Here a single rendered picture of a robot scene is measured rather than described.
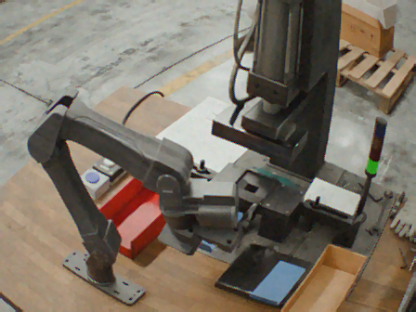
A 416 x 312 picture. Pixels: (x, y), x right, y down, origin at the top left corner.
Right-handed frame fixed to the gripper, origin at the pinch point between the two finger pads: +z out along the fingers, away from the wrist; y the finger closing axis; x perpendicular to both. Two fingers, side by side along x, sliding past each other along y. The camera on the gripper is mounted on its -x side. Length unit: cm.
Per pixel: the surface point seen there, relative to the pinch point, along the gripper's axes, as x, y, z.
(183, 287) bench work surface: -1.5, -9.5, 6.3
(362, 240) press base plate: -33.6, 21.3, 23.3
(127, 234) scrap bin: 16.8, -2.6, 10.7
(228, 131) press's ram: 4.4, 23.7, -0.2
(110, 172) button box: 30.5, 10.8, 16.4
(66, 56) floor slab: 209, 130, 205
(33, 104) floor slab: 184, 73, 170
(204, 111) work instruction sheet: 26, 45, 40
